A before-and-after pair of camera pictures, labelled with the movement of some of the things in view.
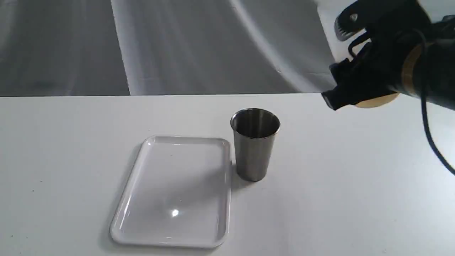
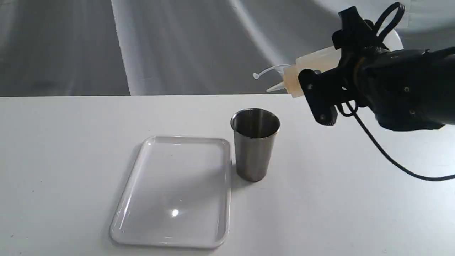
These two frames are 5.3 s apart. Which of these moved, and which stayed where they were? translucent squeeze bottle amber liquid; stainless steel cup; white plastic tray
Moved: translucent squeeze bottle amber liquid
Stayed: white plastic tray; stainless steel cup
